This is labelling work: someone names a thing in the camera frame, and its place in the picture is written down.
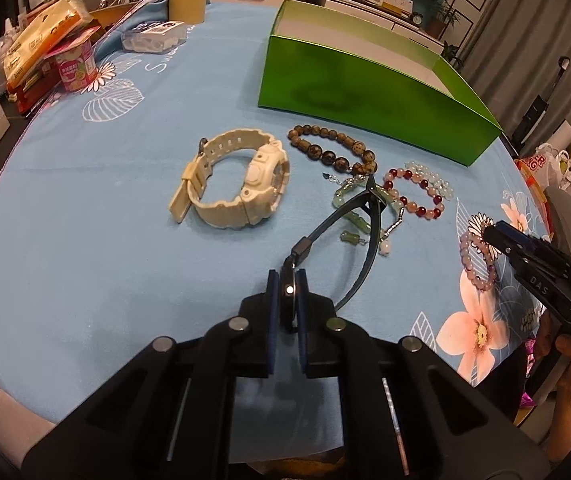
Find pink cup pack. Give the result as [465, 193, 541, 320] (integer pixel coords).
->
[44, 27, 102, 94]

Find brown cardboard box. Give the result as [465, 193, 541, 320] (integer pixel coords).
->
[88, 0, 139, 29]

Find upright vacuum cleaner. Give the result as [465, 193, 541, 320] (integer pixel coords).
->
[512, 57, 571, 152]

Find brown wooden bead bracelet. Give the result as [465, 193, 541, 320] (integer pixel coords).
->
[288, 124, 379, 177]

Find tall potted plant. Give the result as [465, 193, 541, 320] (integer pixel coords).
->
[425, 0, 461, 39]

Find white plastic bag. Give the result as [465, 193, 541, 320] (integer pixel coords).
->
[534, 142, 571, 197]

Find cream plastic wristwatch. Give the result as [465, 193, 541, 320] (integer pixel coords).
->
[168, 128, 291, 231]

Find red and pink bead bracelet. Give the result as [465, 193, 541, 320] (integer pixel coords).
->
[382, 167, 449, 221]

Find yellow snack packet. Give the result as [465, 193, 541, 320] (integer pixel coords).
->
[2, 0, 94, 94]

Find white box on cabinet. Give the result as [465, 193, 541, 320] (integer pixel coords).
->
[362, 0, 414, 16]

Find green jade chain bracelet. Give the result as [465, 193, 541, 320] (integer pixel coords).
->
[322, 172, 407, 257]

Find green cardboard box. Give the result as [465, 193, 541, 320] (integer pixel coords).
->
[257, 0, 504, 168]

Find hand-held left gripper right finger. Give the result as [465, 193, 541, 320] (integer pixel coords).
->
[295, 268, 552, 480]

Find black strap wristwatch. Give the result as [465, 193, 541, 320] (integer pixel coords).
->
[280, 174, 401, 333]

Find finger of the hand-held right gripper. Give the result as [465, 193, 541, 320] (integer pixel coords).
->
[483, 227, 523, 276]
[495, 220, 563, 262]

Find grey curtain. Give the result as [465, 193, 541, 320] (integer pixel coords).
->
[459, 0, 571, 127]

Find clear plastic container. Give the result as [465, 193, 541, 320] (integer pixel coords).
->
[120, 20, 187, 54]

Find small potted plant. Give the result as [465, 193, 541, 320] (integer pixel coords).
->
[440, 42, 464, 69]

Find blue floral tablecloth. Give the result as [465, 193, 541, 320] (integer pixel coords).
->
[0, 0, 557, 466]

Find purple bead bracelet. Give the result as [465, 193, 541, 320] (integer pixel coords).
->
[458, 230, 501, 292]

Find white clear bead bracelet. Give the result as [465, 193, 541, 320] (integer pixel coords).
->
[405, 159, 457, 200]

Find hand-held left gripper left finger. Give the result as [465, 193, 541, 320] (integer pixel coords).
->
[20, 269, 286, 480]

